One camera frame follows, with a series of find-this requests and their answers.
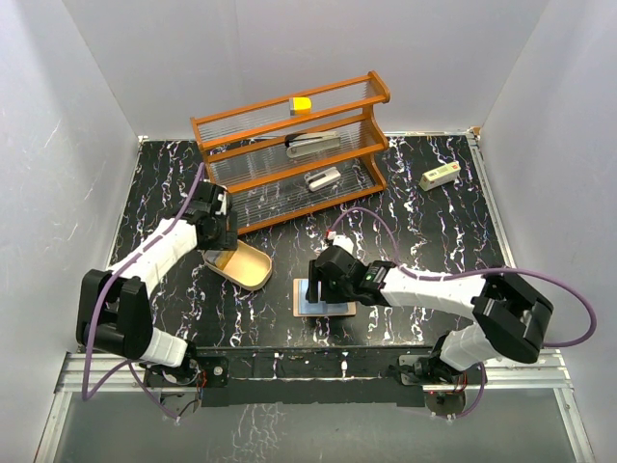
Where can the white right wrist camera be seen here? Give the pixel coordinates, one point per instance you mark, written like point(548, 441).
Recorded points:
point(342, 241)

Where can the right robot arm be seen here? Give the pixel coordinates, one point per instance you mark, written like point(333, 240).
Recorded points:
point(509, 317)

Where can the pink leather card holder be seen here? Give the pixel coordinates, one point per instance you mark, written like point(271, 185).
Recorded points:
point(303, 308)

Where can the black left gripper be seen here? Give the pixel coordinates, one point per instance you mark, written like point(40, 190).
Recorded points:
point(225, 241)

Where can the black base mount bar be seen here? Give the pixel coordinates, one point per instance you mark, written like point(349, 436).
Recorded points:
point(307, 375)

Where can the white staples box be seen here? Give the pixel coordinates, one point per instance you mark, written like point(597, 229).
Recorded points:
point(442, 175)

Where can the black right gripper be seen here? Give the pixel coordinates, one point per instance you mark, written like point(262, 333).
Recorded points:
point(326, 294)

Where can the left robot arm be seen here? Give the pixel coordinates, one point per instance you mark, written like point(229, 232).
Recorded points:
point(114, 312)

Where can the orange wooden shelf rack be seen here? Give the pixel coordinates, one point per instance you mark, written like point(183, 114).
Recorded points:
point(243, 149)

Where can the small white stapler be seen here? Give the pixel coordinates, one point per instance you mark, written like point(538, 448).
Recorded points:
point(323, 179)

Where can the yellow grey tape dispenser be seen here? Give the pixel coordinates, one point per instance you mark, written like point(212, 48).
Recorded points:
point(300, 106)

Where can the beige card box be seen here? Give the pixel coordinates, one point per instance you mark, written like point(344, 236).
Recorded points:
point(245, 266)

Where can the large grey black stapler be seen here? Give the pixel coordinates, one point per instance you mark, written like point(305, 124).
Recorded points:
point(302, 144)

